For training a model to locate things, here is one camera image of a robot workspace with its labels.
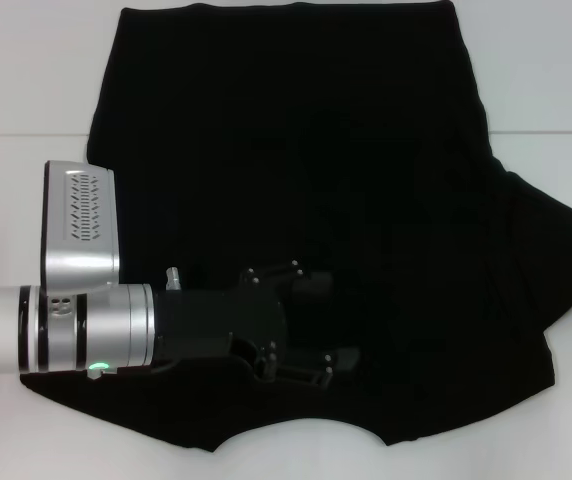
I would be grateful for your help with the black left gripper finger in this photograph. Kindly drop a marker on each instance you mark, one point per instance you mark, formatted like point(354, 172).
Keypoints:
point(346, 360)
point(313, 287)

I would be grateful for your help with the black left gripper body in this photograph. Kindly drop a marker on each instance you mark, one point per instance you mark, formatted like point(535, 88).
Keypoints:
point(216, 320)

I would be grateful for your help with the black t-shirt with white print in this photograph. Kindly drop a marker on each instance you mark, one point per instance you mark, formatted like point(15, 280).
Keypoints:
point(291, 150)

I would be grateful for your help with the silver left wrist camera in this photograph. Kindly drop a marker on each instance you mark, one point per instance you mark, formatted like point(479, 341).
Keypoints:
point(81, 225)

